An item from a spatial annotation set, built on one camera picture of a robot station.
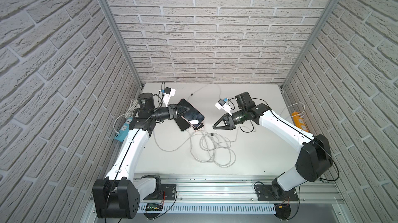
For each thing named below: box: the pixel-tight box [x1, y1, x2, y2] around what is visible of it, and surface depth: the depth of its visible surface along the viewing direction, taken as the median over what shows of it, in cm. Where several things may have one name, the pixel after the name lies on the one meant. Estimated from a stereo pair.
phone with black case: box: [177, 98, 205, 129], surface depth 70 cm
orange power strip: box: [291, 111, 309, 133], surface depth 102 cm
